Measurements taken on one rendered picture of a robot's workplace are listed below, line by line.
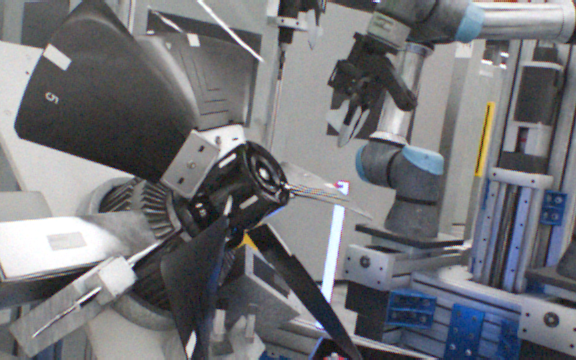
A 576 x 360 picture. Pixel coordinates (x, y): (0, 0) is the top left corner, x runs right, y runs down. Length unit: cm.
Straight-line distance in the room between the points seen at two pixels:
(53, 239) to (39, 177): 24
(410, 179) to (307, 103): 322
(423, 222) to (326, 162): 338
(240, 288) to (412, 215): 81
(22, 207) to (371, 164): 122
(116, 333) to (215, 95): 42
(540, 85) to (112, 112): 120
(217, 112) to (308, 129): 395
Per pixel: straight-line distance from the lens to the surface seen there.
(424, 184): 192
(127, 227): 104
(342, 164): 537
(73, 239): 96
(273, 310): 126
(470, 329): 184
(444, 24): 136
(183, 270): 82
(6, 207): 97
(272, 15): 117
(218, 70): 126
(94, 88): 97
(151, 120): 101
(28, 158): 118
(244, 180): 103
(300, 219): 521
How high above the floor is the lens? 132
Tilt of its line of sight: 8 degrees down
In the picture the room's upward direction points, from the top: 9 degrees clockwise
